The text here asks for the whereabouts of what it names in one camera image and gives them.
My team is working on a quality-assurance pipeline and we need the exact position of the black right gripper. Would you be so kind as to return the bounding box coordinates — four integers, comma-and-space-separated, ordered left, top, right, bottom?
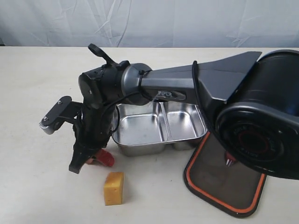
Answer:
69, 104, 112, 174

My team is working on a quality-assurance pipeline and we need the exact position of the red toy sausage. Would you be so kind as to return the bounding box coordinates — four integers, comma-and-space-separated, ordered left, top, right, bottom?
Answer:
93, 149, 115, 167

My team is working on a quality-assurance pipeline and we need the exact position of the yellow toy cheese block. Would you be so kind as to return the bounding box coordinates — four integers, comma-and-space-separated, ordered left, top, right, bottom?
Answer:
103, 172, 124, 206

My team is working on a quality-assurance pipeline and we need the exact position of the dark transparent box lid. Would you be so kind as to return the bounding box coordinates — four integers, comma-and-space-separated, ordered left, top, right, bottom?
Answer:
183, 133, 266, 218

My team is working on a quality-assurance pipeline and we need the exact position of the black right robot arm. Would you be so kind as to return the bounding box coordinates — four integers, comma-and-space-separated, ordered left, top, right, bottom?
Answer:
69, 44, 299, 180

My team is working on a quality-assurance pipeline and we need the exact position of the stainless steel lunch box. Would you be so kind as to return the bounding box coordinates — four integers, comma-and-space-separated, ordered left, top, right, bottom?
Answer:
112, 102, 207, 157

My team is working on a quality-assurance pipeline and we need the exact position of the blue-grey backdrop cloth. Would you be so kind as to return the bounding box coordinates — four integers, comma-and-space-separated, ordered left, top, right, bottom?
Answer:
0, 0, 299, 48

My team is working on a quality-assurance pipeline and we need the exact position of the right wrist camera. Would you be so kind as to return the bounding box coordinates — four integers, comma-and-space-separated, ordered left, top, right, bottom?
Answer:
39, 96, 83, 135

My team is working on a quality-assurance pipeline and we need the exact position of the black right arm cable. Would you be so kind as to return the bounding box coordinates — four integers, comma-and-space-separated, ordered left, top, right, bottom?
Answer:
87, 43, 199, 140

